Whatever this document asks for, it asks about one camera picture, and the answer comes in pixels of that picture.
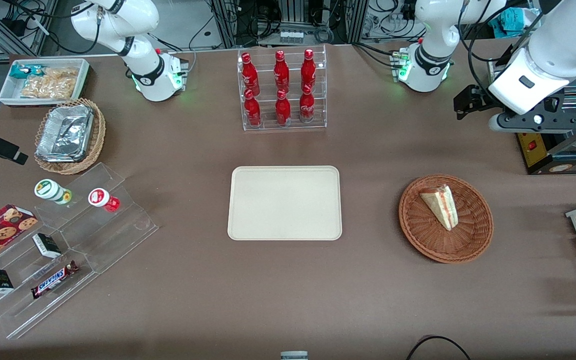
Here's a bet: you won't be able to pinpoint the red cola bottle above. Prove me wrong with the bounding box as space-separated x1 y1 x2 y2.
241 52 261 96
275 89 292 127
273 50 291 94
244 89 263 128
301 48 317 92
299 84 316 124

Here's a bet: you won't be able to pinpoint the clear bag of crackers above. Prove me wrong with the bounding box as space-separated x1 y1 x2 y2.
20 67 80 99

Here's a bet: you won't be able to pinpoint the Snickers chocolate bar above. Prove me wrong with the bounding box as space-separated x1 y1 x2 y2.
30 260 80 300

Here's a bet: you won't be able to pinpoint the white rectangular snack bin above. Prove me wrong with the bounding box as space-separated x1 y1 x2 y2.
0 58 91 107

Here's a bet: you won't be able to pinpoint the teal snack packet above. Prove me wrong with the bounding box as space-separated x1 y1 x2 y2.
9 63 45 80

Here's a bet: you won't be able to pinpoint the triangle sandwich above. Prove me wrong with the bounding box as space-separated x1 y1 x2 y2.
420 184 460 232

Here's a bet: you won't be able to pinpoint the clear acrylic stepped stand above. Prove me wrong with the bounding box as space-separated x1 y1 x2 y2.
0 225 100 340
34 162 159 274

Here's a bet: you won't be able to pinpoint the green label yogurt bottle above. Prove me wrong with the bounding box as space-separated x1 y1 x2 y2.
34 179 74 206

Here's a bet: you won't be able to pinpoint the black cable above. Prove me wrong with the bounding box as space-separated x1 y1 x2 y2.
406 335 472 360

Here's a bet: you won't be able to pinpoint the stacked foil containers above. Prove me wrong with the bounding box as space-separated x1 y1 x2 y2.
35 104 94 163

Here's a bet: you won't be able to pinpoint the round brown wicker basket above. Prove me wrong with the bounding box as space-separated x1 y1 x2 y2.
398 174 494 264

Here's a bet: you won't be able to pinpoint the black glass display cabinet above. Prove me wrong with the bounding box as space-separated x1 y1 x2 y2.
488 60 576 176

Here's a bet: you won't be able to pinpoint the red label yogurt bottle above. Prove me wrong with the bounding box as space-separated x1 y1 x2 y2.
88 188 121 213

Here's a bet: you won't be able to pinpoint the oval wicker basket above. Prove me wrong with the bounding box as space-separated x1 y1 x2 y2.
34 97 107 176

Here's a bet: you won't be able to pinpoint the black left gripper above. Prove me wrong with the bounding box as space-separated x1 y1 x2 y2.
454 84 502 120

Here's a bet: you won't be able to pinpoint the clear acrylic bottle rack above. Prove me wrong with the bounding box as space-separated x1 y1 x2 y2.
237 44 328 132

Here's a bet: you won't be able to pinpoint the cream rectangular plastic tray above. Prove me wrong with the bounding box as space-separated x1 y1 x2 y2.
227 166 343 241

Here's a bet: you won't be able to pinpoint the teal cloth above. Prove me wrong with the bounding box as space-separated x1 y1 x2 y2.
493 7 540 40

